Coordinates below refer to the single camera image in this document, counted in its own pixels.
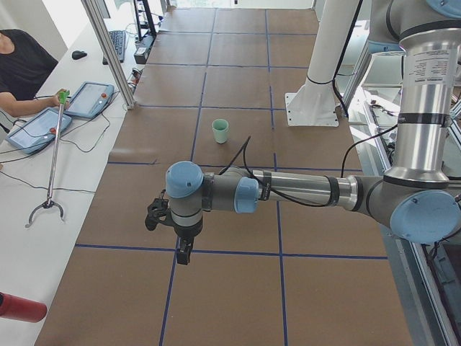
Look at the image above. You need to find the mint green cup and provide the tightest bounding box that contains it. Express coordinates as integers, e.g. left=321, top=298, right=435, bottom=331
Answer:
left=212, top=119, right=229, bottom=144

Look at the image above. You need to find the person's forearm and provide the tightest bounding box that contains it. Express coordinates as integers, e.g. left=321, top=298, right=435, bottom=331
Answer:
left=1, top=92, right=51, bottom=117

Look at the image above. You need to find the black computer mouse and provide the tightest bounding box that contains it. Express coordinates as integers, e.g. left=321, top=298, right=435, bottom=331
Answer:
left=71, top=50, right=87, bottom=61

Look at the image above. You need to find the silver grabber reaching tool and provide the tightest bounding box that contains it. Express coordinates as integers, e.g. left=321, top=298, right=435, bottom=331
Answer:
left=24, top=89, right=70, bottom=228

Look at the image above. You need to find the person's hand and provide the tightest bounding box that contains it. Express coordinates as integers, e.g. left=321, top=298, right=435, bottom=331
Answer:
left=50, top=89, right=69, bottom=107

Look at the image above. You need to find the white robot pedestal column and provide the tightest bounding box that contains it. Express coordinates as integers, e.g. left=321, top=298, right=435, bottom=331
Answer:
left=285, top=0, right=362, bottom=127

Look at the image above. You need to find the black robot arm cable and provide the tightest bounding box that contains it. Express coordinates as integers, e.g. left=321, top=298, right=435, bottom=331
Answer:
left=218, top=136, right=400, bottom=208

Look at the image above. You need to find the person in black shirt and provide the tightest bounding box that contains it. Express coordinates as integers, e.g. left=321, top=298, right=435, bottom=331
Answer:
left=1, top=29, right=58, bottom=101

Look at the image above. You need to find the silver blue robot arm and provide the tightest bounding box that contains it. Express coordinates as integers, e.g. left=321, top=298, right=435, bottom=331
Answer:
left=165, top=1, right=460, bottom=265

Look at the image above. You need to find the blue teach pendant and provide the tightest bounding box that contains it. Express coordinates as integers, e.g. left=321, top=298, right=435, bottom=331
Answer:
left=64, top=81, right=115, bottom=119
left=6, top=107, right=58, bottom=154

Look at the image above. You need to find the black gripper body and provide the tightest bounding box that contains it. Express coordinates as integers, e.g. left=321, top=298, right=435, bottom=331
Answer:
left=179, top=234, right=196, bottom=249

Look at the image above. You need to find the black keyboard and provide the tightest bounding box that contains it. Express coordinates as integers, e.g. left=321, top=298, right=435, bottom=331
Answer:
left=109, top=30, right=126, bottom=63

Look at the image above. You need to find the near blue teach pendant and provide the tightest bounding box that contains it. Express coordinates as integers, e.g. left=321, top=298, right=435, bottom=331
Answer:
left=6, top=107, right=58, bottom=154

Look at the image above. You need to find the aluminium frame post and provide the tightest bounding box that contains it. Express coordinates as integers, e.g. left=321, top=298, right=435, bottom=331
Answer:
left=81, top=0, right=135, bottom=110

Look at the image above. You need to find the red cylinder bottle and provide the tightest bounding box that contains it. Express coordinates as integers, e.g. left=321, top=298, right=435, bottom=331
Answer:
left=1, top=293, right=48, bottom=323

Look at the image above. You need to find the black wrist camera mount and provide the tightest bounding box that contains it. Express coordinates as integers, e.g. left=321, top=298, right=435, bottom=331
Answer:
left=145, top=189, right=174, bottom=231

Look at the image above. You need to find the far blue teach pendant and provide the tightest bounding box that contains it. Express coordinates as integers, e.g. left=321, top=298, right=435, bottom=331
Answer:
left=64, top=81, right=115, bottom=119

